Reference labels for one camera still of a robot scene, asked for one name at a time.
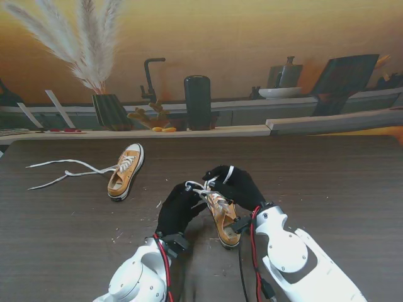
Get white shoelace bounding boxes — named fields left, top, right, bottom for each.
left=184, top=165, right=237, bottom=215
left=25, top=154, right=135, bottom=191

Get arm red cable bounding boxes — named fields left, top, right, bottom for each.
left=153, top=234, right=174, bottom=302
left=250, top=207, right=264, bottom=302

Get printed kitchen backdrop banner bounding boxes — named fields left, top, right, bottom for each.
left=0, top=0, right=403, bottom=145

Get right robot hand black glove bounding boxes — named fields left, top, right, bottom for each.
left=202, top=165, right=267, bottom=212

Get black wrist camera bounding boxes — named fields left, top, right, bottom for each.
left=225, top=216, right=251, bottom=234
left=163, top=232, right=190, bottom=259

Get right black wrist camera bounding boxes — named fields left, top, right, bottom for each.
left=225, top=216, right=251, bottom=234

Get left arm red cable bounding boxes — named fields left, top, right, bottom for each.
left=153, top=234, right=174, bottom=302

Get right arm red cable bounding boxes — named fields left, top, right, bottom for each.
left=250, top=207, right=264, bottom=302

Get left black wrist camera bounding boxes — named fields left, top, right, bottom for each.
left=163, top=232, right=190, bottom=259

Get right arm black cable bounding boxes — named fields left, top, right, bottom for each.
left=237, top=232, right=249, bottom=302

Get left robot hand black glove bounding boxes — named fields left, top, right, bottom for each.
left=156, top=181, right=212, bottom=243

